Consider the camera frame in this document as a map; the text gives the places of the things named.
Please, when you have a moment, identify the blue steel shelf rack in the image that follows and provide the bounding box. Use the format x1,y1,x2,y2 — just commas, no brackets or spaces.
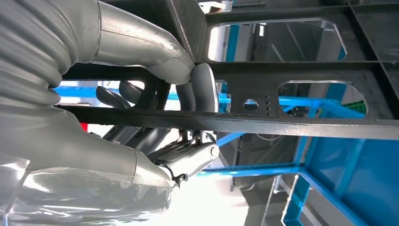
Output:
54,24,399,226

